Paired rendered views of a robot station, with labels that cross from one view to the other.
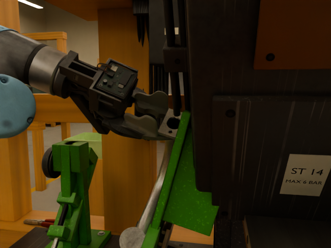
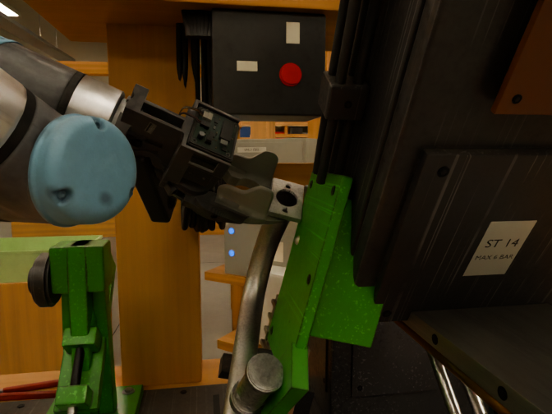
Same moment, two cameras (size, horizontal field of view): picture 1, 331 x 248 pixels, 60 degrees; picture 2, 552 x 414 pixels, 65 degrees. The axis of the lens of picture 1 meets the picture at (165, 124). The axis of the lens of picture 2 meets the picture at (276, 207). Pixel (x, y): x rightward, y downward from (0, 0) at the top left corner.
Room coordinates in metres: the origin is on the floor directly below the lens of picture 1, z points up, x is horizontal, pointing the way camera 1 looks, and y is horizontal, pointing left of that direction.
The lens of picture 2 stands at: (0.01, 0.17, 1.29)
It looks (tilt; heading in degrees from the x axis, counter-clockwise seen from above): 7 degrees down; 340
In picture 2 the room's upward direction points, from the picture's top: straight up
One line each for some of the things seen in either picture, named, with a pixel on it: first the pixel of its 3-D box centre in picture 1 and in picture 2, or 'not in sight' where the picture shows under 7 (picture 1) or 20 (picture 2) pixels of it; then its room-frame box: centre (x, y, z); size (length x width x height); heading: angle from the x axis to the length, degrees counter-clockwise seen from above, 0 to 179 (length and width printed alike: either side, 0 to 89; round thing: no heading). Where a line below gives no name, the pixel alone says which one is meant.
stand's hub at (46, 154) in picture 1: (51, 162); (43, 279); (0.67, 0.27, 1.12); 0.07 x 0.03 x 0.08; 169
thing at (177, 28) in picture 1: (189, 33); (264, 71); (0.69, -0.06, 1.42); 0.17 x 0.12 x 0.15; 79
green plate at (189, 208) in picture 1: (193, 174); (333, 268); (0.42, -0.04, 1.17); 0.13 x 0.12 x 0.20; 79
